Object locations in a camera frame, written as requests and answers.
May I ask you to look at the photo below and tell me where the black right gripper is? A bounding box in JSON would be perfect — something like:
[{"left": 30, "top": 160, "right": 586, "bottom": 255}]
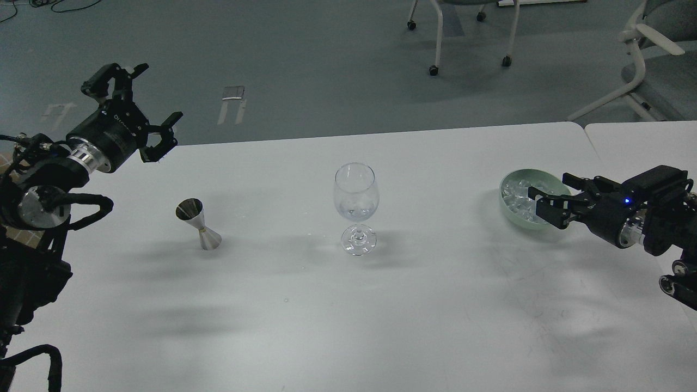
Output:
[{"left": 528, "top": 172, "right": 643, "bottom": 249}]

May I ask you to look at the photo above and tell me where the white chair legs centre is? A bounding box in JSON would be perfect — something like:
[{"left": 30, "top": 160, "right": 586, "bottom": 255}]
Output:
[{"left": 406, "top": 0, "right": 522, "bottom": 76}]

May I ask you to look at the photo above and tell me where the green ice bowl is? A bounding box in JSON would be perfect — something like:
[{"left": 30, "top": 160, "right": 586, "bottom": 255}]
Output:
[{"left": 498, "top": 169, "right": 571, "bottom": 230}]

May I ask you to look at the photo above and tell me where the black floor cable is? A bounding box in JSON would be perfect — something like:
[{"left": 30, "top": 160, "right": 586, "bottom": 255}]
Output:
[{"left": 0, "top": 0, "right": 103, "bottom": 23}]

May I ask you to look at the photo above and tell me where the white office chair right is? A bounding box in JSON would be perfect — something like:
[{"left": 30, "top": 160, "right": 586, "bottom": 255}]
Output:
[{"left": 567, "top": 1, "right": 696, "bottom": 121}]

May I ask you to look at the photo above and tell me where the clear wine glass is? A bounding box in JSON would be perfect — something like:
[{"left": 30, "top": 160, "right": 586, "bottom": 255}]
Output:
[{"left": 333, "top": 163, "right": 380, "bottom": 256}]

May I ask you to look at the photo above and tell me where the grey floor plate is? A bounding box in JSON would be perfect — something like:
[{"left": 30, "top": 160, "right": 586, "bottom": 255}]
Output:
[{"left": 221, "top": 86, "right": 246, "bottom": 101}]

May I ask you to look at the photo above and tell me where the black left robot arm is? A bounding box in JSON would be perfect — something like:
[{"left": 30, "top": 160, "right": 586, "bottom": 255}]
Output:
[{"left": 1, "top": 64, "right": 182, "bottom": 391}]

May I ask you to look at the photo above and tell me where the steel double jigger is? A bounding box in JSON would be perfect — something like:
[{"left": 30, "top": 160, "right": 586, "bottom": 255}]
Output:
[{"left": 176, "top": 198, "right": 222, "bottom": 250}]

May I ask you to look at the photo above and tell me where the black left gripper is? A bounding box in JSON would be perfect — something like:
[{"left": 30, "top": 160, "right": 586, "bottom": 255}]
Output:
[{"left": 66, "top": 64, "right": 184, "bottom": 173}]

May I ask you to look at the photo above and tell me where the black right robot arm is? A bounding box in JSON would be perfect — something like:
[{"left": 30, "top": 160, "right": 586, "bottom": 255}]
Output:
[{"left": 528, "top": 166, "right": 696, "bottom": 309}]

